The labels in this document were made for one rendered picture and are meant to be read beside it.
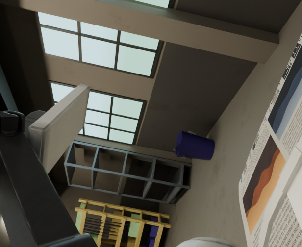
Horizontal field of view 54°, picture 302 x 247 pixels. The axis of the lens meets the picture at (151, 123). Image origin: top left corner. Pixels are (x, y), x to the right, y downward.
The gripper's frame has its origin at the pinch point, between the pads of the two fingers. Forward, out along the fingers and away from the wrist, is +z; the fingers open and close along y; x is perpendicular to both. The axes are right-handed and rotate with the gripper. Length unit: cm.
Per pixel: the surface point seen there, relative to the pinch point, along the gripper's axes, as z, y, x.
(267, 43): 304, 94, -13
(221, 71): 354, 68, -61
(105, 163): 546, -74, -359
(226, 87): 370, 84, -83
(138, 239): 470, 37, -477
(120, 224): 475, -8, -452
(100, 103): 411, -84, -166
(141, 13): 294, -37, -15
